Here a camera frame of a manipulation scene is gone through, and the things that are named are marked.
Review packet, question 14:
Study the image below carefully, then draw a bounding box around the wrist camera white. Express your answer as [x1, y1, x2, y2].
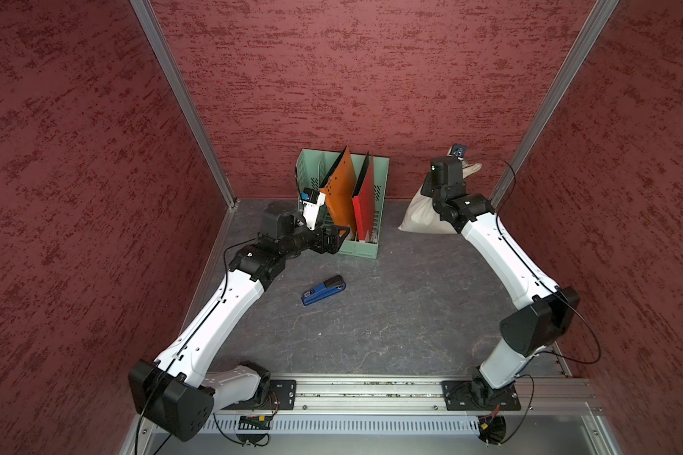
[300, 188, 326, 231]
[448, 143, 470, 170]

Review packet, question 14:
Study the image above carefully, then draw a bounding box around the blue black stapler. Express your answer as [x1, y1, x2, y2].
[301, 275, 346, 306]

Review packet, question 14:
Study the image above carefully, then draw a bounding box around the right corner aluminium post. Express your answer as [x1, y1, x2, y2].
[489, 0, 618, 207]

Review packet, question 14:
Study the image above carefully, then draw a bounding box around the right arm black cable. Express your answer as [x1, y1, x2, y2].
[477, 161, 603, 446]

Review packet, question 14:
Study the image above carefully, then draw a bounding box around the orange folder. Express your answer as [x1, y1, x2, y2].
[320, 147, 357, 238]

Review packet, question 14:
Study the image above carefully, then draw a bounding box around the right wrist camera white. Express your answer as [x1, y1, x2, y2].
[448, 143, 470, 170]

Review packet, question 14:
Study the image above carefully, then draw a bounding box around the beige cloth drawstring bag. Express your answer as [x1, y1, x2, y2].
[398, 159, 482, 235]

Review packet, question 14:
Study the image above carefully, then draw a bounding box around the red folder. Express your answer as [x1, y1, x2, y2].
[352, 154, 376, 243]

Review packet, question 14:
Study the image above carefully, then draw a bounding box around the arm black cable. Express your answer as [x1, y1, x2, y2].
[134, 238, 280, 455]
[477, 161, 603, 446]

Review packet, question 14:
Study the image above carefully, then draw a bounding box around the green plastic file organizer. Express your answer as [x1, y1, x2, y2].
[295, 148, 390, 259]

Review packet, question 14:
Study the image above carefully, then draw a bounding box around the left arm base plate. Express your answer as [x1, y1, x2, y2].
[223, 379, 297, 411]

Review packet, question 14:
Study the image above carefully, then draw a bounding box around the left corner aluminium post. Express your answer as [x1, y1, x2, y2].
[130, 0, 237, 210]

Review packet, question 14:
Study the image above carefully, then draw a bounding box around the corner aluminium post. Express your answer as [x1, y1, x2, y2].
[489, 0, 618, 207]
[130, 0, 237, 210]

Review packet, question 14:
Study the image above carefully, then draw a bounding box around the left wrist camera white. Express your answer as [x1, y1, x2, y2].
[300, 188, 326, 231]

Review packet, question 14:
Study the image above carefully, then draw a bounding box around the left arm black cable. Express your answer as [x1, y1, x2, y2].
[134, 238, 280, 455]

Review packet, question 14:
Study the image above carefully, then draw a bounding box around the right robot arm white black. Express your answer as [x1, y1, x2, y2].
[421, 155, 580, 410]

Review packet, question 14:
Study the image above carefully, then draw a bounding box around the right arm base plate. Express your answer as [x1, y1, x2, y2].
[440, 379, 522, 411]

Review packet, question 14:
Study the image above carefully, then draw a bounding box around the aluminium mounting rail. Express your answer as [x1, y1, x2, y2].
[216, 375, 603, 415]

